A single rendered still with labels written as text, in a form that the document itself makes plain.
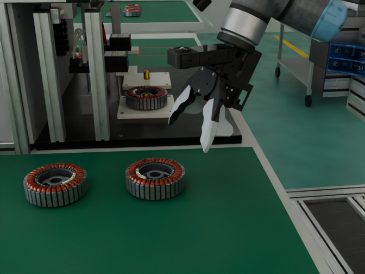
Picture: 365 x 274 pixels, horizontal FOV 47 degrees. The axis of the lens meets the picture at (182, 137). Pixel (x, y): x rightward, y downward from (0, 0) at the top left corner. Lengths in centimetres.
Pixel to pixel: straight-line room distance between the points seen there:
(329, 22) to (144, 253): 49
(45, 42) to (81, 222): 39
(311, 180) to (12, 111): 181
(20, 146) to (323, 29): 67
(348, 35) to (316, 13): 66
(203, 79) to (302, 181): 171
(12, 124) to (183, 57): 43
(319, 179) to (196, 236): 182
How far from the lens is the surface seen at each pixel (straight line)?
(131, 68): 111
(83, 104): 112
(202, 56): 72
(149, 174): 80
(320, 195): 187
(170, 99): 117
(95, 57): 91
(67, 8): 97
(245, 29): 74
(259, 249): 67
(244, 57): 78
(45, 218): 76
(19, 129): 98
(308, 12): 78
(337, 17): 80
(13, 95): 96
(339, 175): 254
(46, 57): 93
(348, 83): 148
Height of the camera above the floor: 117
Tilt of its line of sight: 24 degrees down
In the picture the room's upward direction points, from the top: straight up
